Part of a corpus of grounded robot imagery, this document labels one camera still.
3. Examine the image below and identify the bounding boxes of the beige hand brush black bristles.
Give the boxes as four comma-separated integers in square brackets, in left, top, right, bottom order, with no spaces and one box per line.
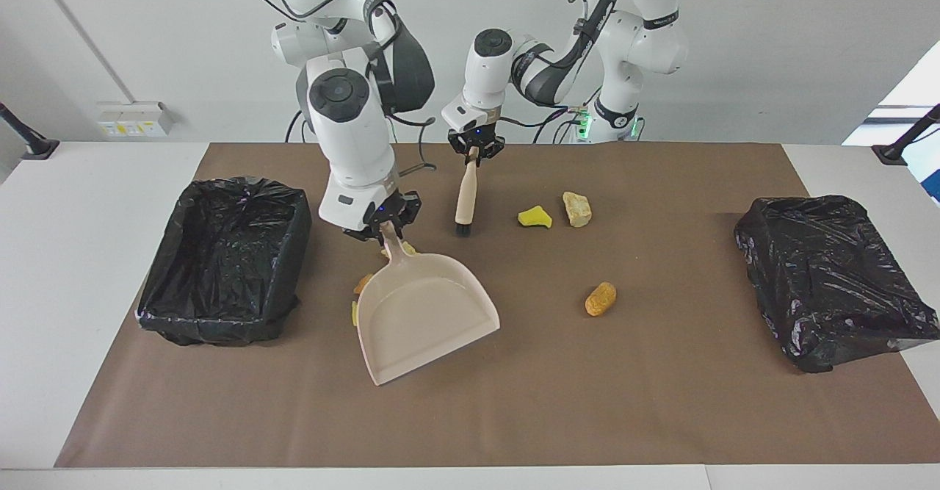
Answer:
[454,146,481,238]

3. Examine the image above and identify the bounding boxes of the pale pink plastic dustpan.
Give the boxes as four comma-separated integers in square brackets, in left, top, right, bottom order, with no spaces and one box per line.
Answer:
[355,222,501,387]

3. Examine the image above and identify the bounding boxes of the pale and orange foam chunk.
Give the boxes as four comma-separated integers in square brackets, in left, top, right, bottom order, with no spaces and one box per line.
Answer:
[563,191,593,228]

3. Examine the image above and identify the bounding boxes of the brown oval foam chunk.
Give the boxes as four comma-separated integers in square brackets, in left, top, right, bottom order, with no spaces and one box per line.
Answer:
[585,281,618,317]

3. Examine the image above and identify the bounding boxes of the open bin black bag liner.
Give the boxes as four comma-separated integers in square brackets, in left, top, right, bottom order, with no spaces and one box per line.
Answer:
[136,176,313,347]

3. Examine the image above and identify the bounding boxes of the crumpled bin black bag liner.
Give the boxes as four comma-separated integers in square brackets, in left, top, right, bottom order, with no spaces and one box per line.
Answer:
[734,195,940,374]

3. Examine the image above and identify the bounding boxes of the brown paper table mat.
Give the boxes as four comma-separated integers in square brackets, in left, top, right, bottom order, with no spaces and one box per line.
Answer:
[55,143,940,469]

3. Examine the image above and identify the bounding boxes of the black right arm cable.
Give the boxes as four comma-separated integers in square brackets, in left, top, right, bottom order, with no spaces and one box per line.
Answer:
[241,0,441,176]

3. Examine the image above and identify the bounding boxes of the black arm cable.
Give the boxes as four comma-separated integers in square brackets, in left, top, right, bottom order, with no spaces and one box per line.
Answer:
[505,0,619,129]
[241,0,441,176]

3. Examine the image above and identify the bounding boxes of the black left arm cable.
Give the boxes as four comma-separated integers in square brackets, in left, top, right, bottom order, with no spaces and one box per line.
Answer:
[505,0,619,129]

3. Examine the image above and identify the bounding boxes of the black left base cable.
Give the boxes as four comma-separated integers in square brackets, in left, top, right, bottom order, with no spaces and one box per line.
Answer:
[532,104,588,144]

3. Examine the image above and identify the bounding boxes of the black base cable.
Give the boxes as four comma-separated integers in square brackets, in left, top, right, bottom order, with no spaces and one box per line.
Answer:
[532,104,588,144]
[285,108,317,143]

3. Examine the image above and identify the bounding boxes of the black right base cable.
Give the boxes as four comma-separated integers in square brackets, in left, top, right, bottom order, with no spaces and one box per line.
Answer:
[285,108,317,143]

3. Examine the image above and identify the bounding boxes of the white wall socket box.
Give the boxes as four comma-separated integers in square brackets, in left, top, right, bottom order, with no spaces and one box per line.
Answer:
[98,101,175,138]

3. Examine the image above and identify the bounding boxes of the white wall cable conduit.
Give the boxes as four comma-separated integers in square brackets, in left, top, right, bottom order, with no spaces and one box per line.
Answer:
[26,0,137,105]

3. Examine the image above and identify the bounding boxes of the black camera stand clamp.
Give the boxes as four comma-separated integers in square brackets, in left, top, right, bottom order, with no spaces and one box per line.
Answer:
[872,104,940,166]
[0,102,59,160]

